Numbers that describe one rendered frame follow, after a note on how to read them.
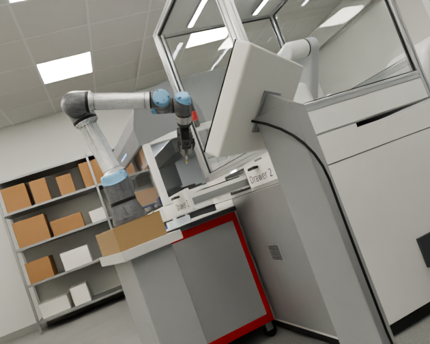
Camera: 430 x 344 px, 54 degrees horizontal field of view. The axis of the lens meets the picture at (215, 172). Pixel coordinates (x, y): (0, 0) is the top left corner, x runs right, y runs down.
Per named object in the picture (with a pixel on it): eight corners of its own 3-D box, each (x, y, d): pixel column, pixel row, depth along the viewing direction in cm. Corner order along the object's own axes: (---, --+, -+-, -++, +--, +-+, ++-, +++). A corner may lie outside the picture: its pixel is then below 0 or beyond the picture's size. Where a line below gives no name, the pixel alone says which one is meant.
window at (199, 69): (271, 139, 189) (198, -55, 195) (209, 173, 268) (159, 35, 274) (272, 139, 189) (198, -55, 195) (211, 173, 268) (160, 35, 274)
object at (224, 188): (194, 206, 207) (190, 194, 207) (180, 211, 231) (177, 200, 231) (262, 181, 222) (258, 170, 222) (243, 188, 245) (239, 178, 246)
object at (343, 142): (292, 178, 179) (280, 146, 180) (213, 204, 274) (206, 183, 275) (444, 121, 214) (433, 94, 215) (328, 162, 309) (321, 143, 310)
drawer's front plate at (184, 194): (192, 209, 205) (184, 188, 205) (177, 215, 231) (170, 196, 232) (196, 208, 205) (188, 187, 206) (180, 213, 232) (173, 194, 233)
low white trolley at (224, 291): (187, 385, 213) (136, 241, 217) (161, 357, 270) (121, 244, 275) (282, 334, 234) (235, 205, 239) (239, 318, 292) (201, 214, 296)
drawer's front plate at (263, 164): (277, 179, 187) (269, 155, 188) (250, 188, 214) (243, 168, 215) (280, 177, 188) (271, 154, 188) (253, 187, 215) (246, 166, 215)
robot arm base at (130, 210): (125, 223, 174) (117, 201, 175) (108, 230, 185) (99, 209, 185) (153, 211, 185) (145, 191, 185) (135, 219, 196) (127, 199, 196)
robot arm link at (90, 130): (113, 205, 191) (56, 99, 192) (118, 205, 205) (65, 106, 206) (137, 192, 192) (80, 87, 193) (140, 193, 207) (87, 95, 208)
